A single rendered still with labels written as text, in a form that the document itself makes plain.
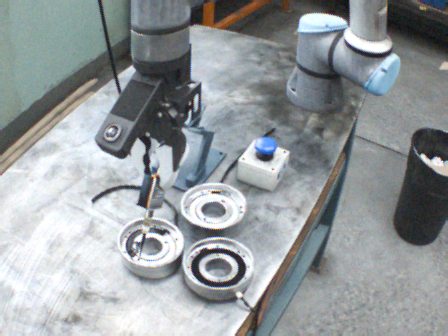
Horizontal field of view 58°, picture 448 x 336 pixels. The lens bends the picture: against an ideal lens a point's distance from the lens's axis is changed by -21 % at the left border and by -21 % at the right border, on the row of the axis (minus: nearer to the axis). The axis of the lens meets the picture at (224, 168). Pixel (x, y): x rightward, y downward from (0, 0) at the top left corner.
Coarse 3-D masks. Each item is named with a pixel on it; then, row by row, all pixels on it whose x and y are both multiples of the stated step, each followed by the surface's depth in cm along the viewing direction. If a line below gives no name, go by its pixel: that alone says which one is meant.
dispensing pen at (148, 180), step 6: (150, 174) 69; (156, 174) 70; (144, 180) 69; (150, 180) 68; (144, 186) 69; (150, 186) 68; (144, 192) 69; (144, 198) 69; (138, 204) 69; (144, 204) 69; (150, 210) 70; (150, 216) 71; (144, 222) 71; (150, 222) 71; (144, 228) 71; (144, 234) 71; (144, 240) 71
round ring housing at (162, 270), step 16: (128, 224) 76; (160, 224) 78; (160, 240) 76; (176, 240) 76; (128, 256) 72; (144, 256) 73; (160, 256) 73; (176, 256) 72; (144, 272) 71; (160, 272) 71
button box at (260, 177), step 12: (252, 144) 93; (252, 156) 90; (264, 156) 89; (276, 156) 90; (288, 156) 92; (240, 168) 90; (252, 168) 88; (264, 168) 88; (276, 168) 88; (240, 180) 91; (252, 180) 90; (264, 180) 89; (276, 180) 89
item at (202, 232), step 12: (192, 192) 84; (204, 192) 85; (216, 192) 85; (228, 192) 85; (240, 192) 83; (204, 204) 83; (216, 204) 83; (228, 204) 83; (240, 204) 83; (204, 216) 80; (228, 216) 80; (240, 216) 80; (192, 228) 78; (204, 228) 77; (216, 228) 77; (228, 228) 77; (240, 228) 80
